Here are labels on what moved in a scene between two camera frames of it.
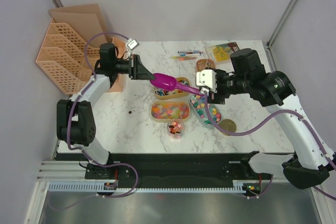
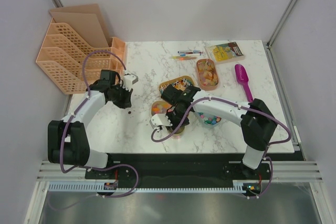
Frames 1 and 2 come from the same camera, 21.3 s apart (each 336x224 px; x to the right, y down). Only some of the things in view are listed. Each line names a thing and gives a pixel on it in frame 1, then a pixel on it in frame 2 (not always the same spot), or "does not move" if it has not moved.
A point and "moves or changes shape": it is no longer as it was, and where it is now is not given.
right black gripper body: x=225 y=87 -> x=175 y=117
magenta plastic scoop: x=169 y=83 moves or changes shape
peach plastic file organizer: x=73 y=46 does not move
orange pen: x=184 y=57 does not move
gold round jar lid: x=228 y=125 -> x=178 y=131
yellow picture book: x=221 y=53 does not move
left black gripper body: x=132 y=67 -> x=121 y=96
